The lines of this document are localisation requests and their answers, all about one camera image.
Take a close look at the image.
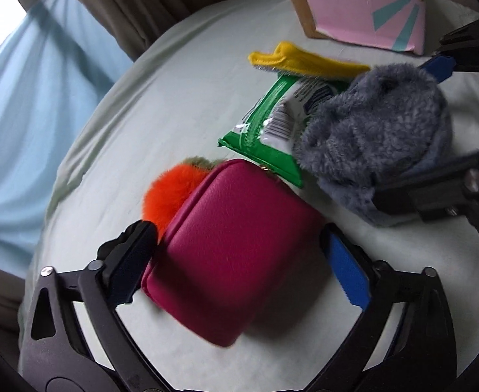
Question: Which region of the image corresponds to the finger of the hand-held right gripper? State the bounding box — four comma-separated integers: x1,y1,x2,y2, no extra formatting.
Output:
420,17,479,81
371,152,479,223

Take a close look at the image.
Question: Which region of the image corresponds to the yellow brush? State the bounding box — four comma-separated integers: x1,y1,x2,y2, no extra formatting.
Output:
248,41,371,79

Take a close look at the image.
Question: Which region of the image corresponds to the orange fluffy pompom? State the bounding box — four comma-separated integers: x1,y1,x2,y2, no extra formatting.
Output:
142,156,226,238

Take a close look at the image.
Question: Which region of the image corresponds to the grey fluffy sock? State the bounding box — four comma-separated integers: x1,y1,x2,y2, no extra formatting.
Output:
294,63,455,228

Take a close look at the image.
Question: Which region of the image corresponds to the green white snack packet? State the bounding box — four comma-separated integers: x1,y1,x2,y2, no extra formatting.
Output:
218,73,349,189

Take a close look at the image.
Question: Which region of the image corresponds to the light blue sheer curtain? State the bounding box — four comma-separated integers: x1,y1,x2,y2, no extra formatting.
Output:
0,0,135,279

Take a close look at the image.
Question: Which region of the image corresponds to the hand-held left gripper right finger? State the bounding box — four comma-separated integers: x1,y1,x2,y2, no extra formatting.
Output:
316,224,457,381

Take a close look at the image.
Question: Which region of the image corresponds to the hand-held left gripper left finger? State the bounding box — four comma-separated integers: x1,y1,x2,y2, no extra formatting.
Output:
30,220,159,381

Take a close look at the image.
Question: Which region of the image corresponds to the magenta leather pouch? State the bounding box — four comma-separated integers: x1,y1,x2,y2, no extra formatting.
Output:
141,158,331,348

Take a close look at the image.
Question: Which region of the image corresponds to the beige curtain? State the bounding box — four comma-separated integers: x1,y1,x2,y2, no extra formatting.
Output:
47,0,237,63

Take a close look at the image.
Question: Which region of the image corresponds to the pink printed cardboard box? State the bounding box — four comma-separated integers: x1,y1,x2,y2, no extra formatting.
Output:
280,0,432,56

